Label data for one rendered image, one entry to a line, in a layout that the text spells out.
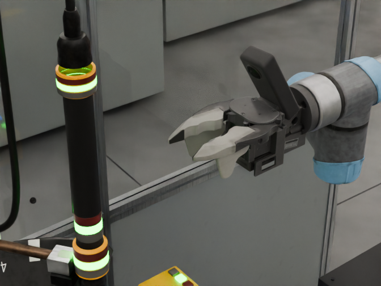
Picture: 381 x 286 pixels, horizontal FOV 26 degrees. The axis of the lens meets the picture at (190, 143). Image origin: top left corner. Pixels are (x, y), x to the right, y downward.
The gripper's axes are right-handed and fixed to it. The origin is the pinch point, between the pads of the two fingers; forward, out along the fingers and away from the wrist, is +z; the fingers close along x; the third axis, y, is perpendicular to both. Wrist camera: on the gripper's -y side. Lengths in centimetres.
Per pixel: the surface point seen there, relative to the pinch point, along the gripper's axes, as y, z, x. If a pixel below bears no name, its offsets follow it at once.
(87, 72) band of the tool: -13.9, 13.7, 0.9
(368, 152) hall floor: 166, -226, 144
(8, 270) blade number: 25.7, 18.3, 20.2
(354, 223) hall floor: 166, -178, 110
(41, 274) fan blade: 25.7, 14.8, 16.3
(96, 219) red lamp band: 4.1, 15.4, -1.8
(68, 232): 68, -18, 70
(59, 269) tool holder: 12.6, 18.9, 2.1
